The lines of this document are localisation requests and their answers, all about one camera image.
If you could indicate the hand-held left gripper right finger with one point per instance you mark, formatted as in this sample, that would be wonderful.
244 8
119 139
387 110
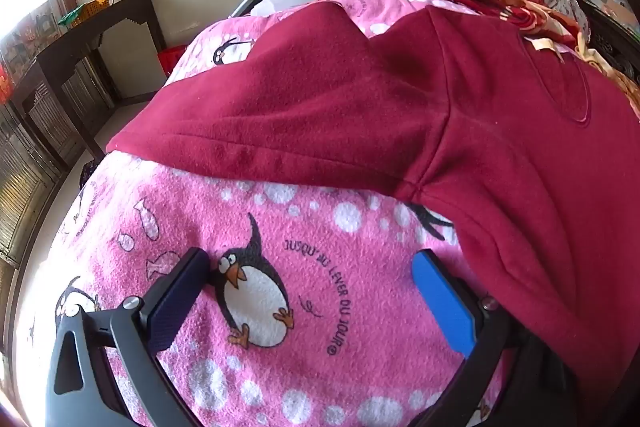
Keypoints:
445 304

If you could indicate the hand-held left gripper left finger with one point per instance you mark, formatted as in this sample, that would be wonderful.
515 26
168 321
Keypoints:
179 293

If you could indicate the dark wooden cabinet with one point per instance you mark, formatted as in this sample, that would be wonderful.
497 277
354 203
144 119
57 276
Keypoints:
20 187

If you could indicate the white paper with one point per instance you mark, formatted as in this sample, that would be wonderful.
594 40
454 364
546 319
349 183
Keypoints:
285 4

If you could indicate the maroon sweater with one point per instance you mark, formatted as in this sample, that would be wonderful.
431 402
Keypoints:
350 107

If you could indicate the red and gold quilt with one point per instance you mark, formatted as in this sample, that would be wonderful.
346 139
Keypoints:
525 9

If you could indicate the red box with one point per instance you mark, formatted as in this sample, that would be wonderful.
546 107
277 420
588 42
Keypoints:
5 84

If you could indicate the pink penguin blanket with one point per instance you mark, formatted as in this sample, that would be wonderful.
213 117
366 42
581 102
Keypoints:
320 267

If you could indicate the red bin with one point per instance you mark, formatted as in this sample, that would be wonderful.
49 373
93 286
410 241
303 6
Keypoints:
172 62

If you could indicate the green mesh bag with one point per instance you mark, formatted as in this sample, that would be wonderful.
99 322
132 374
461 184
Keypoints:
70 16

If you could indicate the dark wooden table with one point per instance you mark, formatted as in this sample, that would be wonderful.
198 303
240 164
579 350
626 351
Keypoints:
75 42

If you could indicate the dark carved headboard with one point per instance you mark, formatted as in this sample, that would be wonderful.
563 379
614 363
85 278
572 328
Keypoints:
610 37

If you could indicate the yellow basket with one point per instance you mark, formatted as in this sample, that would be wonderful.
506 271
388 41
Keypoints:
92 7

